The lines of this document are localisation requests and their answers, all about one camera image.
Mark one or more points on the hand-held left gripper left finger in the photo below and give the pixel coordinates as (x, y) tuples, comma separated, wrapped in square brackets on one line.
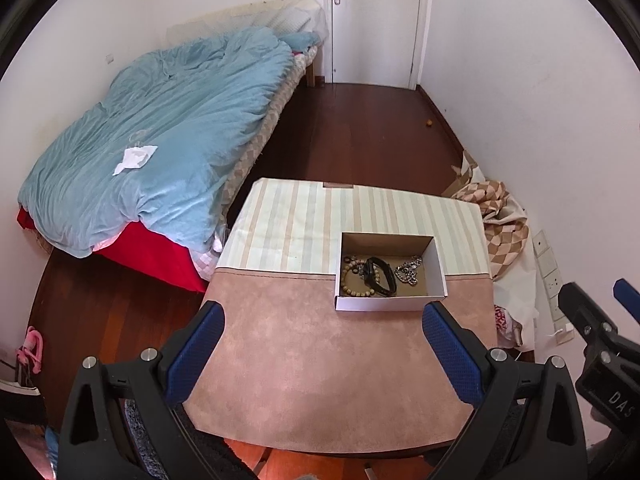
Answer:
[(197, 355)]

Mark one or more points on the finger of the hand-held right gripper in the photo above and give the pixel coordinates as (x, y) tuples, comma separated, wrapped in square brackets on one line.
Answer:
[(587, 320), (630, 297)]

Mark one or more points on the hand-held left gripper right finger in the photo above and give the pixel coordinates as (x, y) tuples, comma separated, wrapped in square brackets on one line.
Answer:
[(450, 352)]

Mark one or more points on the white cardboard box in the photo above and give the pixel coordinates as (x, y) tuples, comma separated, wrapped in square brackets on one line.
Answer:
[(390, 304)]

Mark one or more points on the black fitness band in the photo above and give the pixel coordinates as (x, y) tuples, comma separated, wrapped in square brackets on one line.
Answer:
[(372, 267)]

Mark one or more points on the white charger plug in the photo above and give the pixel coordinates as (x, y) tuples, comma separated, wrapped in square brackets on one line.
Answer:
[(564, 335)]

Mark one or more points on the red and white plastic bag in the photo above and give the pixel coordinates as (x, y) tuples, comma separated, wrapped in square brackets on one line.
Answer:
[(505, 322)]

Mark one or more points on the white sheet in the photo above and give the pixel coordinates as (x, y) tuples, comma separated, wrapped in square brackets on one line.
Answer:
[(522, 290)]

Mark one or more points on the brown and striped tablecloth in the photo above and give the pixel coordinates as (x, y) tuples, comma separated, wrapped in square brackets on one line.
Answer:
[(300, 360)]

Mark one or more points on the red bed sheet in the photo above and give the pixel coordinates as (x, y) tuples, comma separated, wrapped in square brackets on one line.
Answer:
[(155, 255)]

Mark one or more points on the brown checkered blanket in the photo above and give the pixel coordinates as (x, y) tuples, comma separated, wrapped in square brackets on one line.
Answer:
[(500, 230)]

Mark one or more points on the pink hanger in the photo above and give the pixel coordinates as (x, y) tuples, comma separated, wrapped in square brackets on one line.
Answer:
[(30, 350)]

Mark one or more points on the dark bag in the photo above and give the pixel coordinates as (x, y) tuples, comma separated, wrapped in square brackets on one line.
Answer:
[(22, 402)]

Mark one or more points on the white tissue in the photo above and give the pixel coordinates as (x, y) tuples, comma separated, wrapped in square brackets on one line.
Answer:
[(134, 159)]

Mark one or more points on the light blue duvet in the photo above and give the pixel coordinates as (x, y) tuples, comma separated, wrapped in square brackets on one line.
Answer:
[(175, 135)]

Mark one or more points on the white door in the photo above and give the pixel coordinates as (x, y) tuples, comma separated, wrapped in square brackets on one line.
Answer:
[(375, 25)]

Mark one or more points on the white wall socket panel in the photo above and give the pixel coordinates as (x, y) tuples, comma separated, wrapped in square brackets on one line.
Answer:
[(549, 275)]

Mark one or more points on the wooden bed frame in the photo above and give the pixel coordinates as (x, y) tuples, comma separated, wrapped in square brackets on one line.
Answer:
[(311, 72)]

